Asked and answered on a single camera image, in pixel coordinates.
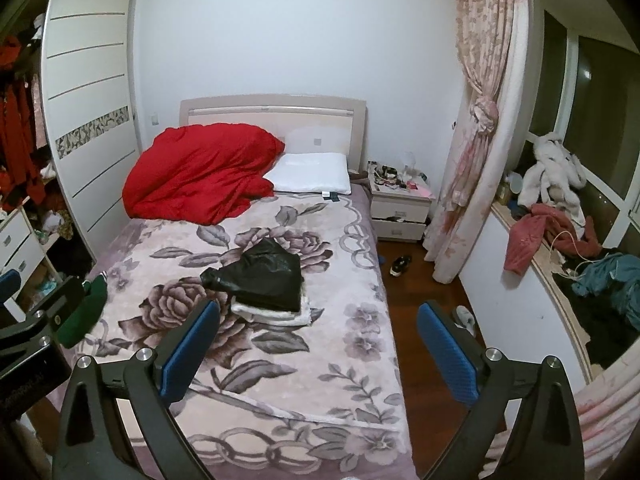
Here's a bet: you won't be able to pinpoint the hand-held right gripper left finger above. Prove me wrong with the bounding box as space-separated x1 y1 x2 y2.
52 299 221 480

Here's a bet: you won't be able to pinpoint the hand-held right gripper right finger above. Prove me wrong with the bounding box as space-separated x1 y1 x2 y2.
417 301 586 480

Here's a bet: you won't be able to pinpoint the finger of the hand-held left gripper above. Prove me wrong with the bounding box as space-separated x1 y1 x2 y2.
25 276 87 333
0 269 22 307

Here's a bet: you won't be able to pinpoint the black leather jacket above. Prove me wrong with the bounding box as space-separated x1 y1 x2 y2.
200 238 306 312

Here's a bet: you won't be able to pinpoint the pile of clothes in wardrobe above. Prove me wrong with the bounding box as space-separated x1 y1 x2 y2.
32 205 76 241

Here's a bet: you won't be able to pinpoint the hanging red clothes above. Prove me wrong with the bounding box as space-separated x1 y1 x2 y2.
0 35 48 206

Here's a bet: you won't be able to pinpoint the green garment with white stripes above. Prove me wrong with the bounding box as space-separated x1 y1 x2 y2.
55 275 108 348

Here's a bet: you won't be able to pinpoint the white drawer unit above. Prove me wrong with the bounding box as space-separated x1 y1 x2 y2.
0 207 56 301

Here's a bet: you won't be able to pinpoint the grey slipper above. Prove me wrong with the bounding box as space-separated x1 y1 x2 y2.
452 305 476 333

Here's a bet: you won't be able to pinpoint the white folded garment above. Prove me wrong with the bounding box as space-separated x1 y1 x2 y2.
230 285 326 328

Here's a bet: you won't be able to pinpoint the floral bed blanket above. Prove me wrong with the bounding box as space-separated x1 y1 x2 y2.
50 192 416 480

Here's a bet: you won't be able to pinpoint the pink red garment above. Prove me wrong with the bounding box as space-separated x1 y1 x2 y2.
504 203 601 276

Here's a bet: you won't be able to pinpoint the black garment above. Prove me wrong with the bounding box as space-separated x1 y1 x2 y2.
555 247 640 366

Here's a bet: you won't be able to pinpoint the white nightstand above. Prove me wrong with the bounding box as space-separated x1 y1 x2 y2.
370 182 433 243

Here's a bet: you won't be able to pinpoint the teal garment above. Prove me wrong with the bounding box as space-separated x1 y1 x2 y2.
571 254 640 313

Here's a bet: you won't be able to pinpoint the red duvet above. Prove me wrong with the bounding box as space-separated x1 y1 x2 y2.
122 122 286 226

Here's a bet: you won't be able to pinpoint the pale plastic jar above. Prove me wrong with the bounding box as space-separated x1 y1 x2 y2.
497 172 523 208

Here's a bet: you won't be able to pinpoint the hanging pink floral garment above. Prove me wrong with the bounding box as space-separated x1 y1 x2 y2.
27 72 46 151

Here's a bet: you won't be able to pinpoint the clutter of small toiletries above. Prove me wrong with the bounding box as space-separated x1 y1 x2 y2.
367 160 431 193

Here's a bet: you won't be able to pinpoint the white wardrobe sliding door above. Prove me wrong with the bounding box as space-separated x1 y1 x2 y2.
40 0 141 261

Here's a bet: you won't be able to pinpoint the white plush toy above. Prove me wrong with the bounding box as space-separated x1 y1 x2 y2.
517 132 588 226

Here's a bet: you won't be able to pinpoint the white pillow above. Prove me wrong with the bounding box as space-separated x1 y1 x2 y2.
262 152 352 196

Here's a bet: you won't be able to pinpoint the pink floral curtain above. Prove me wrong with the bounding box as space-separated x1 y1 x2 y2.
424 0 532 283

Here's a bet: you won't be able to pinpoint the beige bed headboard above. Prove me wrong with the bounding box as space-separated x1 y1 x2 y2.
179 94 368 171

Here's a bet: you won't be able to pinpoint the white cable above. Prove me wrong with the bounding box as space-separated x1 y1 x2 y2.
547 230 596 278

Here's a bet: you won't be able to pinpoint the white window frame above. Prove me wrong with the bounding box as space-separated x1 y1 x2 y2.
527 10 640 221

